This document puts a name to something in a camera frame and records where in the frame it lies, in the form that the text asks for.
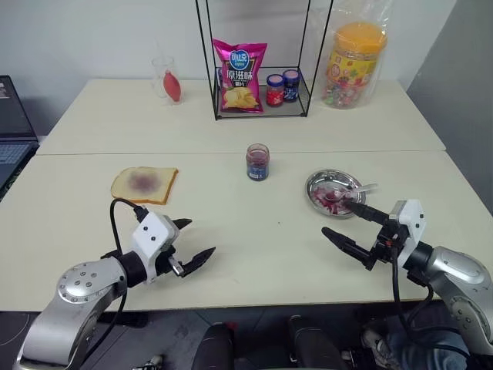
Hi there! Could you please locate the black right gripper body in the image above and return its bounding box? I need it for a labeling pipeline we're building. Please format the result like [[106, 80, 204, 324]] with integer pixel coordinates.
[[363, 220, 410, 271]]

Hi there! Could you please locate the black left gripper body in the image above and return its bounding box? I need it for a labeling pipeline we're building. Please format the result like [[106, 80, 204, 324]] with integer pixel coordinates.
[[155, 229, 186, 278]]

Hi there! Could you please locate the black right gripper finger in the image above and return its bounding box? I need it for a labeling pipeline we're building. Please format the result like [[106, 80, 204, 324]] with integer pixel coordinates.
[[320, 227, 374, 267], [343, 200, 390, 227]]

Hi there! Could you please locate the bread slice with jam stain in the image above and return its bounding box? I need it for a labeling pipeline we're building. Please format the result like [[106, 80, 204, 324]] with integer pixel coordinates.
[[110, 166, 179, 206]]

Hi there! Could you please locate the open blueberry jam jar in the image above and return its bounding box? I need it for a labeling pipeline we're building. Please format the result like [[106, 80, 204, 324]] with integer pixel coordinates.
[[245, 143, 270, 181]]

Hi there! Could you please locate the blue label jam jar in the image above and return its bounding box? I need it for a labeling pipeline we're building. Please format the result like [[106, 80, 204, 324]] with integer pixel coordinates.
[[283, 69, 301, 104]]

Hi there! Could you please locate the red label jam jar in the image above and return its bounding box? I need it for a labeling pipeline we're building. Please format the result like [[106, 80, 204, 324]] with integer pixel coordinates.
[[266, 74, 286, 107]]

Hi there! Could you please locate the metal spoon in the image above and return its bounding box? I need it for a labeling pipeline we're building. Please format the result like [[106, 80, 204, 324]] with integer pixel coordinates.
[[325, 183, 380, 204]]

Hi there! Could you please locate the round metal plate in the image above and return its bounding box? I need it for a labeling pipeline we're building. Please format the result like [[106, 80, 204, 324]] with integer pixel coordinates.
[[306, 168, 368, 220]]

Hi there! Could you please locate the dark rounded shape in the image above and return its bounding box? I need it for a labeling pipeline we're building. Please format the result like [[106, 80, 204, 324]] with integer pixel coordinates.
[[286, 314, 349, 370], [191, 321, 236, 370]]

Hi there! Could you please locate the white sneaker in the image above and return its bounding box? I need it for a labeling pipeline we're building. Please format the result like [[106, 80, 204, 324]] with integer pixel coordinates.
[[361, 322, 402, 370]]

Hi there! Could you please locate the blue jeans leg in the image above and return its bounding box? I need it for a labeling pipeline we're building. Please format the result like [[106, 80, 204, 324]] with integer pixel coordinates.
[[384, 326, 470, 370]]

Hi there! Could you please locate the red silicone brush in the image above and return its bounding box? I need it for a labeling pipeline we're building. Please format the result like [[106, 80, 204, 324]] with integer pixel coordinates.
[[163, 68, 183, 103]]

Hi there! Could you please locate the orange lid candy jar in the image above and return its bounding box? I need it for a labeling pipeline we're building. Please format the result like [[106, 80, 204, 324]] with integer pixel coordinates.
[[321, 22, 388, 111]]

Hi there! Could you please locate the clear glass cup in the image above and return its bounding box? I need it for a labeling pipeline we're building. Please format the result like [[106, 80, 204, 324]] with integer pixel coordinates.
[[150, 56, 186, 106]]

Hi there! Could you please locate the pink potato chip bag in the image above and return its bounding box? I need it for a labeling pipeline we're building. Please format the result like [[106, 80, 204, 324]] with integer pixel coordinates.
[[213, 38, 269, 114]]

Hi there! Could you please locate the clear plastic bag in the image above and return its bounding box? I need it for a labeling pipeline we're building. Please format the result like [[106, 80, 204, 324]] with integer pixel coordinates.
[[318, 0, 391, 112]]

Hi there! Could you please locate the dark laptop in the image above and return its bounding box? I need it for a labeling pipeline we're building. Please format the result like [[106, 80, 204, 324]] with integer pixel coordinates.
[[0, 75, 40, 202]]

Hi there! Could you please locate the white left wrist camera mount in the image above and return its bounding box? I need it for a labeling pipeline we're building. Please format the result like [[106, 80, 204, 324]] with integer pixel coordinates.
[[130, 210, 180, 286]]

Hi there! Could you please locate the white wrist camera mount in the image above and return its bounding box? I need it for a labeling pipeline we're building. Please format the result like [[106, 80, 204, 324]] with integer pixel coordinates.
[[386, 198, 427, 267], [130, 210, 180, 286]]

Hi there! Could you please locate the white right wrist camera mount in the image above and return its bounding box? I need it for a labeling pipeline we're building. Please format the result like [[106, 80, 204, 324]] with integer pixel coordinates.
[[386, 198, 427, 267]]

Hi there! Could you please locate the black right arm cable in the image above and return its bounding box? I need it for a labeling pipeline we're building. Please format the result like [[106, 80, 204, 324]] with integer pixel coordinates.
[[389, 238, 475, 370]]

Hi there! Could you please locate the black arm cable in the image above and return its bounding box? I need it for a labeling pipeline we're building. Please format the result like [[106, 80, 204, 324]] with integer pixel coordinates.
[[389, 238, 475, 370], [86, 197, 149, 352]]

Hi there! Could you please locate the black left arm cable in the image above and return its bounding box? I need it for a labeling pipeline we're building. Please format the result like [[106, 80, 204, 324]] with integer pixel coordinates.
[[86, 197, 149, 352]]

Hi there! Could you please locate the black wire rack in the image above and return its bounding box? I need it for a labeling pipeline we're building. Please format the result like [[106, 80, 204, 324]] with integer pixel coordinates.
[[195, 0, 334, 122]]

